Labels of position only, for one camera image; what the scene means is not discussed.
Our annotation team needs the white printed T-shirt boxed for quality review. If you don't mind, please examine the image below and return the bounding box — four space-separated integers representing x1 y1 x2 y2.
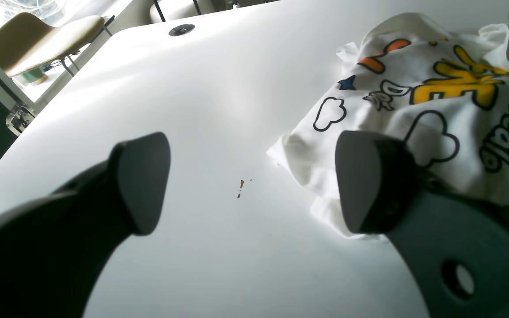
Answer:
267 13 509 239

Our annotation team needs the right metal table grommet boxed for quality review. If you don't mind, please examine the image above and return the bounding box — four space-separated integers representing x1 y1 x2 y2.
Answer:
168 24 195 37

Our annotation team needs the beige chair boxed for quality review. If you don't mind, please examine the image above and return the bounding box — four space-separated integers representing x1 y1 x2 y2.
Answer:
0 12 105 78

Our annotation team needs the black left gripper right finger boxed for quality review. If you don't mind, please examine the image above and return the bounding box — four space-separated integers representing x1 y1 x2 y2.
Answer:
335 131 509 318

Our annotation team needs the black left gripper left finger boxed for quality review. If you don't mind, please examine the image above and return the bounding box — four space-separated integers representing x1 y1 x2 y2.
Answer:
0 132 171 318

